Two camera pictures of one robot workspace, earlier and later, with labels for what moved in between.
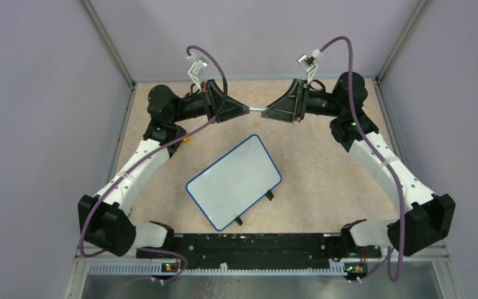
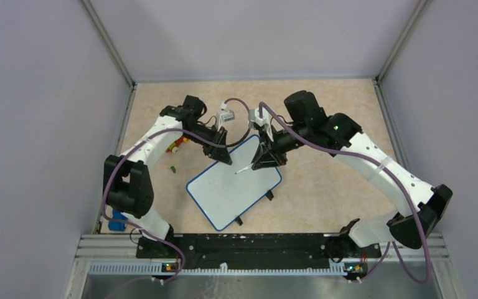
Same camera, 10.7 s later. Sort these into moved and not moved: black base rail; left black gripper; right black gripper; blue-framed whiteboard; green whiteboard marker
Moved: right black gripper; left black gripper; green whiteboard marker
Not moved: blue-framed whiteboard; black base rail
